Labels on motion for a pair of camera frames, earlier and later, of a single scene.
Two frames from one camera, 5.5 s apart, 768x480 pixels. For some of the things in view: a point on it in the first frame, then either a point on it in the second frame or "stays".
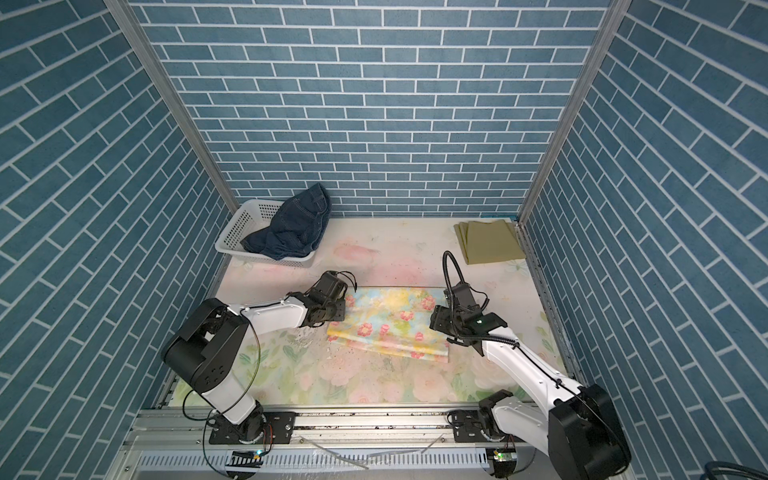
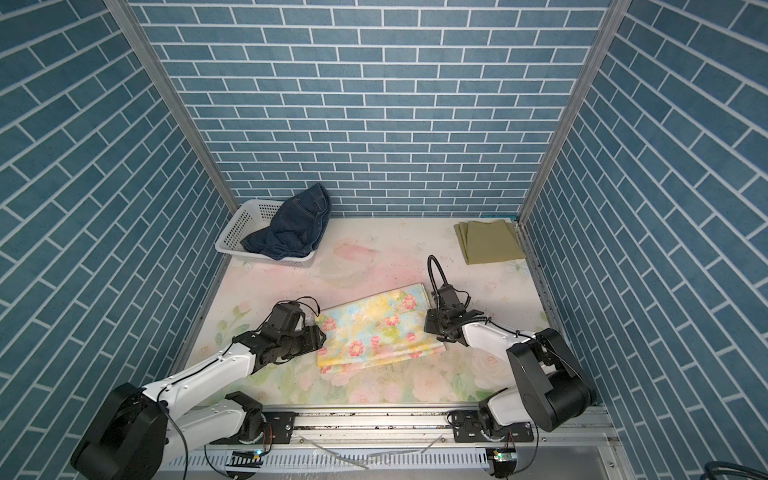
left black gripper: (341, 305) → (314, 340)
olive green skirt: (489, 242) stays
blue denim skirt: (296, 229) stays
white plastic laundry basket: (250, 217) stays
